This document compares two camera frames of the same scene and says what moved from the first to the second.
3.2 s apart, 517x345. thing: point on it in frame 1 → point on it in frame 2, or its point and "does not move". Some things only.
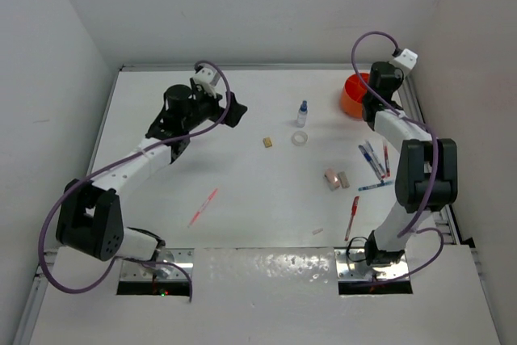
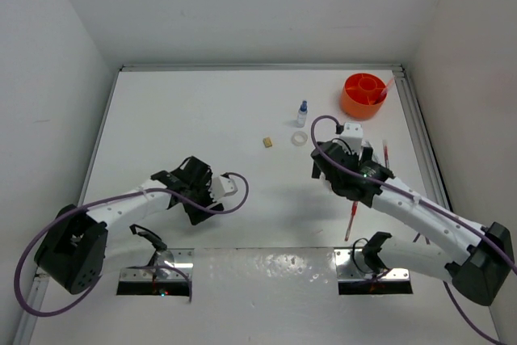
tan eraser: [267, 142] does not move
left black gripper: [218, 112] → [206, 184]
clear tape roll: [299, 138] does not move
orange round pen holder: [353, 94] does not move
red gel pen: [354, 210] does not move
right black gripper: [398, 79] → [364, 154]
